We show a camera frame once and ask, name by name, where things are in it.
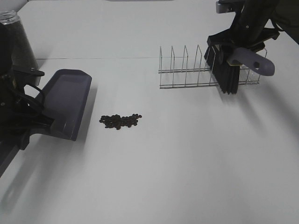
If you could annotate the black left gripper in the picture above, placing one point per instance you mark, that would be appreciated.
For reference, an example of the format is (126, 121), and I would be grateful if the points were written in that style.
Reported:
(22, 107)

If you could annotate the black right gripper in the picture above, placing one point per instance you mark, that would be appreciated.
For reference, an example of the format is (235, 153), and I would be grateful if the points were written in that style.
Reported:
(252, 39)

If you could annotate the purple brush with black bristles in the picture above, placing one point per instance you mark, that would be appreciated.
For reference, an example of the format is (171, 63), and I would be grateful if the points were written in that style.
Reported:
(225, 64)

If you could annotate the purple plastic dustpan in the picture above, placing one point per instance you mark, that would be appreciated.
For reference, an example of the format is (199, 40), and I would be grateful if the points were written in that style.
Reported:
(66, 96)

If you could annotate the pile of coffee beans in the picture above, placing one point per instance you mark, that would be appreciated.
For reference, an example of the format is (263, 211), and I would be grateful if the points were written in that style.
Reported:
(116, 121)

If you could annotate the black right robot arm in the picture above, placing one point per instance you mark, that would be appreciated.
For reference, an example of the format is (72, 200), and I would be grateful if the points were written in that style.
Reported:
(248, 27)

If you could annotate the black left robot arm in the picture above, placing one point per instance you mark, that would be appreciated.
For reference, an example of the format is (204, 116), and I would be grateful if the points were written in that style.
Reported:
(6, 47)

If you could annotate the glass jar of coffee beans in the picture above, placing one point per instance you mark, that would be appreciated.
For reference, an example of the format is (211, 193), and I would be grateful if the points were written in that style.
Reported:
(22, 53)

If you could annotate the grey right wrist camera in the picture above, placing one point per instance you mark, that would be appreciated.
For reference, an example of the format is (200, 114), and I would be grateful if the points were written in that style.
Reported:
(228, 6)

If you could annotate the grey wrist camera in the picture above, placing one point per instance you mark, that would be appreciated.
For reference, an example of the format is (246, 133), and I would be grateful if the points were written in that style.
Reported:
(228, 6)
(36, 76)

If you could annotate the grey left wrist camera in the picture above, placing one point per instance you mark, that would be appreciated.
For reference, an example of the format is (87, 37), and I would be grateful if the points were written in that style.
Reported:
(36, 76)

